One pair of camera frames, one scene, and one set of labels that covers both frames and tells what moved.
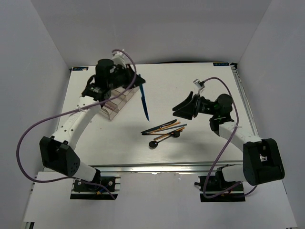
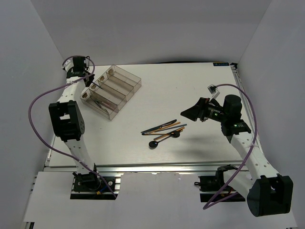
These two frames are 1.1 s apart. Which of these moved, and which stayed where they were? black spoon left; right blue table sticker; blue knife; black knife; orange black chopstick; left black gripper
Moved: left black gripper; blue knife
Stayed: right blue table sticker; black spoon left; orange black chopstick; black knife
